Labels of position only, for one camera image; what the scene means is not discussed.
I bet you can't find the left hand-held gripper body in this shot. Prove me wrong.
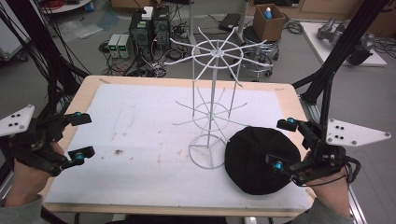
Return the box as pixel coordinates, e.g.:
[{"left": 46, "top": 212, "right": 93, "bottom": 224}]
[{"left": 0, "top": 105, "right": 71, "bottom": 177}]

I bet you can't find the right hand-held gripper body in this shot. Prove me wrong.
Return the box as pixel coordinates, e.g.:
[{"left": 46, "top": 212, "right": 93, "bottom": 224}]
[{"left": 289, "top": 118, "right": 392, "bottom": 187}]

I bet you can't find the black hat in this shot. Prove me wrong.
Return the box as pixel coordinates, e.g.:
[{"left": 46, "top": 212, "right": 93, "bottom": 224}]
[{"left": 224, "top": 125, "right": 302, "bottom": 196}]

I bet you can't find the white wire rack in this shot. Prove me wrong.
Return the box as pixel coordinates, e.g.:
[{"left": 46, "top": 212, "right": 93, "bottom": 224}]
[{"left": 163, "top": 26, "right": 274, "bottom": 171}]

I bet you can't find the person's right hand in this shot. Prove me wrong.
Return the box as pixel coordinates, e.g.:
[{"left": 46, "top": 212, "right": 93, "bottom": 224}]
[{"left": 303, "top": 152, "right": 352, "bottom": 217}]

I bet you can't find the person's left hand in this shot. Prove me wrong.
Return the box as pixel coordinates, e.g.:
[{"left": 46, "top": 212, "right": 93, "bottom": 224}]
[{"left": 4, "top": 141, "right": 64, "bottom": 208}]

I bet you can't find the white foam board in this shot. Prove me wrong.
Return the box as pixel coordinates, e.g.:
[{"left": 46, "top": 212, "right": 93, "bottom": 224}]
[{"left": 44, "top": 83, "right": 313, "bottom": 210}]

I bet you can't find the black stool with chrome base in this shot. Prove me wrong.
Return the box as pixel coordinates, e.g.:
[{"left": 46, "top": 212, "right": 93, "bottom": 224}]
[{"left": 240, "top": 26, "right": 280, "bottom": 78}]

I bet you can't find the white power supply unit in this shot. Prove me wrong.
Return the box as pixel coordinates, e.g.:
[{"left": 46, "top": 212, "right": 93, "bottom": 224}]
[
  {"left": 119, "top": 34, "right": 134, "bottom": 60},
  {"left": 107, "top": 34, "right": 121, "bottom": 59}
]

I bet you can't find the white platform board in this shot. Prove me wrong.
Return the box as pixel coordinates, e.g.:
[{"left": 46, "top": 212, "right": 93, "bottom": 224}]
[{"left": 300, "top": 21, "right": 389, "bottom": 67}]

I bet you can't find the cardboard box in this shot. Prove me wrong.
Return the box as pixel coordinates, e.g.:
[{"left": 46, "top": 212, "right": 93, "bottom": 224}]
[{"left": 252, "top": 3, "right": 287, "bottom": 43}]

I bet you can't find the black computer tower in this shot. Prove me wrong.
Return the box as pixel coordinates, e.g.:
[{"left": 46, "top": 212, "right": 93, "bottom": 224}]
[
  {"left": 128, "top": 10, "right": 154, "bottom": 63},
  {"left": 151, "top": 6, "right": 172, "bottom": 51}
]

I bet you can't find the white round table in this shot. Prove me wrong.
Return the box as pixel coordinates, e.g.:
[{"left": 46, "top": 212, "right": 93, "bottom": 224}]
[{"left": 39, "top": 0, "right": 92, "bottom": 14}]

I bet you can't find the small white box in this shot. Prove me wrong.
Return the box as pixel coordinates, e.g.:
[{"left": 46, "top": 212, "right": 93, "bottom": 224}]
[{"left": 141, "top": 6, "right": 155, "bottom": 21}]

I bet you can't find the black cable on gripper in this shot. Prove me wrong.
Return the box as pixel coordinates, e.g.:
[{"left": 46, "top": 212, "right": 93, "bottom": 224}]
[{"left": 340, "top": 155, "right": 362, "bottom": 185}]

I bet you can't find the aluminium rail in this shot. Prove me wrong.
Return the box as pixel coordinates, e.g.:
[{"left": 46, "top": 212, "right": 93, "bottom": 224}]
[{"left": 299, "top": 92, "right": 369, "bottom": 224}]

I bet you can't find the black frame stand with cables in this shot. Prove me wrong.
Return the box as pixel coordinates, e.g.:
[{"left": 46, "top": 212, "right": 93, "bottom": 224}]
[{"left": 0, "top": 0, "right": 92, "bottom": 125}]

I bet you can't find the tangle of floor cables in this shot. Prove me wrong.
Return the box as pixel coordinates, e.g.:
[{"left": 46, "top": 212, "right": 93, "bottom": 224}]
[{"left": 98, "top": 40, "right": 185, "bottom": 78}]

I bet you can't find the coiled black cable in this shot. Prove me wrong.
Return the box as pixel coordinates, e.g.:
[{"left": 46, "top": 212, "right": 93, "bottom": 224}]
[{"left": 284, "top": 19, "right": 304, "bottom": 35}]

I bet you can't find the grey metal post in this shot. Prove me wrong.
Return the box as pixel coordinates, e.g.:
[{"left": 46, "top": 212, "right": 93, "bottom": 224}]
[{"left": 187, "top": 0, "right": 198, "bottom": 48}]

